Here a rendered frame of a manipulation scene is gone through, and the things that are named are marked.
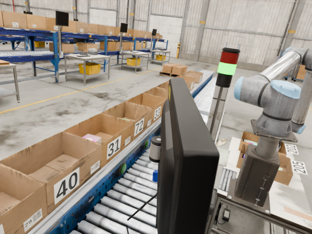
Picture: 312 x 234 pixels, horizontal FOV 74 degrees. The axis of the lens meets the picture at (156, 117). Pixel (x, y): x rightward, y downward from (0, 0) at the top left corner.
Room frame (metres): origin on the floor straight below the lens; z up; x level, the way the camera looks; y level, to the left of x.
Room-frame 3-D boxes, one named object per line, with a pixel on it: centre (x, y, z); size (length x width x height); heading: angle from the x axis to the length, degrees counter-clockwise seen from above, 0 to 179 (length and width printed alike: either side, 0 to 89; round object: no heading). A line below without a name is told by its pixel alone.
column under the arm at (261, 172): (1.14, -0.69, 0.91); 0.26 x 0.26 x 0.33; 68
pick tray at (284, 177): (1.51, -0.93, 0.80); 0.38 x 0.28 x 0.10; 65
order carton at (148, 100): (2.01, 0.11, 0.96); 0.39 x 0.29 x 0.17; 161
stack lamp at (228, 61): (0.65, -0.19, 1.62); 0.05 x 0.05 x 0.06
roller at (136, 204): (0.94, -0.01, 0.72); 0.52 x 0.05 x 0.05; 71
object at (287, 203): (1.48, -0.92, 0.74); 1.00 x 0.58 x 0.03; 158
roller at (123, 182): (1.06, -0.05, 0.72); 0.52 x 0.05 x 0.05; 71
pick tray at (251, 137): (1.81, -1.04, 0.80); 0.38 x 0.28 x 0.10; 67
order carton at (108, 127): (1.27, 0.36, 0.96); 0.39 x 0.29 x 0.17; 161
